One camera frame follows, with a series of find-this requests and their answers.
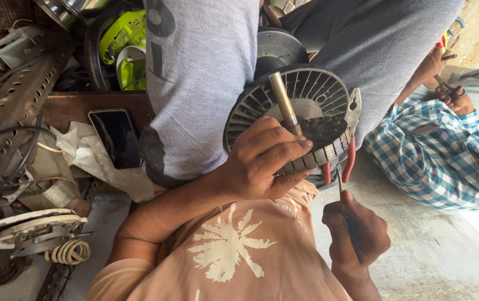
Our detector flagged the dark metal pliers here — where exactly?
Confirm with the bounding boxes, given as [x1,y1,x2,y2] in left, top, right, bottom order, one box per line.
[434,74,467,99]

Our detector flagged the grey trousers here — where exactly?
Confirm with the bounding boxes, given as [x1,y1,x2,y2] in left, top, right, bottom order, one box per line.
[139,0,466,191]

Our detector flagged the lime green plastic appliance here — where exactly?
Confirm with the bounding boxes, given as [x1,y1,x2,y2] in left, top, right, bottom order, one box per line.
[99,9,147,91]

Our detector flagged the person's right hand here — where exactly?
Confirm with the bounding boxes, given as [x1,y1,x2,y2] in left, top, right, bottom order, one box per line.
[322,190,391,276]

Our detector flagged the coiled cream cable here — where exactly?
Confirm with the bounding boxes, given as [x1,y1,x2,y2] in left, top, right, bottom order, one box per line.
[44,239,92,266]

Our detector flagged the peach palm-print t-shirt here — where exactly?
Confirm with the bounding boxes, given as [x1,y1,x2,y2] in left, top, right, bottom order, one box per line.
[87,180,354,301]

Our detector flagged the person's left hand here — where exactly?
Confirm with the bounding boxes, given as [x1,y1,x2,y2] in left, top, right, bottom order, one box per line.
[223,116,318,201]

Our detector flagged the rusty perforated metal angle bar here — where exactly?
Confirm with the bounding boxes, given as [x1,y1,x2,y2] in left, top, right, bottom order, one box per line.
[0,41,75,224]

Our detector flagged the white-rimmed fan motor base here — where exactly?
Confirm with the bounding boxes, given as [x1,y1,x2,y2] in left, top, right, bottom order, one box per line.
[0,208,94,268]

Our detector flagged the grey electrical box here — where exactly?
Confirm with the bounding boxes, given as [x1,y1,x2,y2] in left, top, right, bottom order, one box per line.
[0,25,46,69]

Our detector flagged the crumpled white plastic bag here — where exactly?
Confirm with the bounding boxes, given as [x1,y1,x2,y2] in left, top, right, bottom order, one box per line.
[50,121,156,204]

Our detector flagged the red-handled pliers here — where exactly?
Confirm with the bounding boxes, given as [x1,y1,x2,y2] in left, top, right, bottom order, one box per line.
[322,87,362,185]

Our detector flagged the black smartphone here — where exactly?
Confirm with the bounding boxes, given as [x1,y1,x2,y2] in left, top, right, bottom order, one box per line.
[88,108,142,170]

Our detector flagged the grey finned motor rotor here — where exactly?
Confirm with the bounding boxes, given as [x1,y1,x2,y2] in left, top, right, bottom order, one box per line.
[223,63,354,177]

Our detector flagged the thin metal screwdriver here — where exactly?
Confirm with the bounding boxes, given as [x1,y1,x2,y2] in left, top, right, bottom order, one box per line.
[336,165,349,218]

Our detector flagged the black cable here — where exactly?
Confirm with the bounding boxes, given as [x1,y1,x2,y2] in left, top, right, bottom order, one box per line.
[0,109,58,185]

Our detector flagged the brown wooden plank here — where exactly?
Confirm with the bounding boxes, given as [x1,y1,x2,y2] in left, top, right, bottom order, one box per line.
[42,92,152,135]

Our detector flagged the black rubber ring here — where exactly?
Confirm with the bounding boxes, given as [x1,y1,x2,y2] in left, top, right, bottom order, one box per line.
[83,16,119,93]

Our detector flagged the dark round motor cover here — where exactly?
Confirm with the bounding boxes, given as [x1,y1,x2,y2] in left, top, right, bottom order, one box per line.
[255,27,309,80]

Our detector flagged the steel pot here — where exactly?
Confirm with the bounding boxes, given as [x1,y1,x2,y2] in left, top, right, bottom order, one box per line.
[33,0,110,29]

